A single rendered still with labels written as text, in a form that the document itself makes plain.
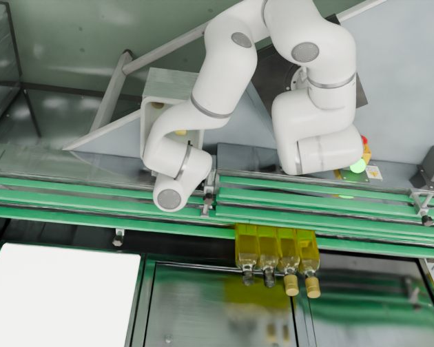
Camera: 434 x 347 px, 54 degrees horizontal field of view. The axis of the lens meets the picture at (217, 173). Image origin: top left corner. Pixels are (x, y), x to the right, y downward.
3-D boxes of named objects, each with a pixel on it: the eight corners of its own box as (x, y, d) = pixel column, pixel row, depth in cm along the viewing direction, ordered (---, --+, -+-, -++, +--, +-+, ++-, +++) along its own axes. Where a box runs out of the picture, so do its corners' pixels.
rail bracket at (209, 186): (200, 197, 127) (198, 228, 118) (207, 153, 116) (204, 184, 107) (210, 197, 127) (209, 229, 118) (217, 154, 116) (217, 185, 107)
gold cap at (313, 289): (306, 285, 116) (309, 299, 113) (303, 278, 114) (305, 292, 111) (319, 282, 115) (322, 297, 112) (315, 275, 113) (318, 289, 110)
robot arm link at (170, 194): (171, 147, 83) (215, 164, 85) (175, 129, 93) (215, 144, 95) (147, 208, 90) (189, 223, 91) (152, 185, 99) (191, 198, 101)
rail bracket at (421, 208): (403, 192, 126) (419, 226, 116) (414, 173, 121) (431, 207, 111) (416, 193, 127) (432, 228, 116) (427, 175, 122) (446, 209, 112)
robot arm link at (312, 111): (362, 85, 72) (266, 102, 75) (359, 174, 89) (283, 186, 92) (349, 52, 78) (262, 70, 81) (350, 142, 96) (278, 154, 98)
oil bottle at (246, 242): (233, 215, 133) (235, 272, 117) (237, 203, 129) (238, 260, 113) (251, 217, 134) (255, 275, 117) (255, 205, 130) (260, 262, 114)
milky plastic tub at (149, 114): (144, 144, 131) (140, 162, 124) (145, 80, 116) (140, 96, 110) (200, 151, 132) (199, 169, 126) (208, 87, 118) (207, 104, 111)
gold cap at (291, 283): (282, 281, 115) (284, 295, 112) (285, 273, 113) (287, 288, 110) (295, 282, 116) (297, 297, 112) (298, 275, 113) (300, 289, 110)
